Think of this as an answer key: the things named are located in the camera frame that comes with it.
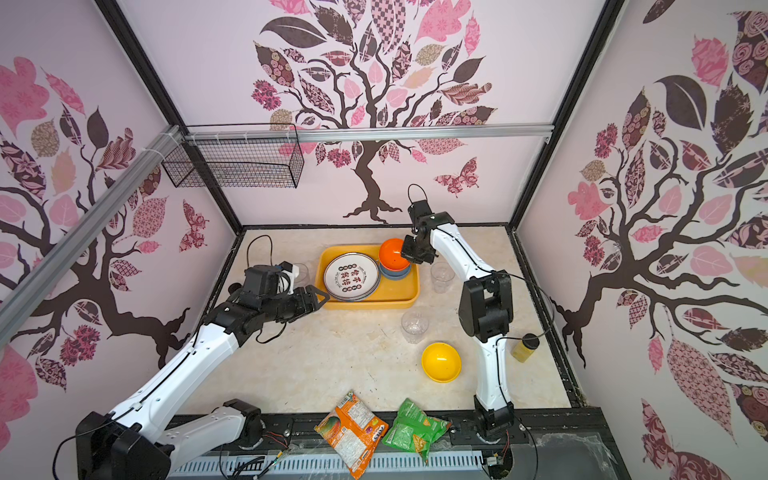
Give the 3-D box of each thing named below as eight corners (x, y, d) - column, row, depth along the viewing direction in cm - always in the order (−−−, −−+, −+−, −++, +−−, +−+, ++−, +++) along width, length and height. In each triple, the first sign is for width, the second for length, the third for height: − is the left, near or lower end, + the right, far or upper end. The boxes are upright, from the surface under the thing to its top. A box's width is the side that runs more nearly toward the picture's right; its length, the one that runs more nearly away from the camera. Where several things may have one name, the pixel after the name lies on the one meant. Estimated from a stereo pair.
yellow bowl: (422, 385, 83) (424, 379, 79) (420, 349, 89) (421, 342, 86) (461, 385, 83) (464, 379, 79) (456, 349, 89) (459, 342, 86)
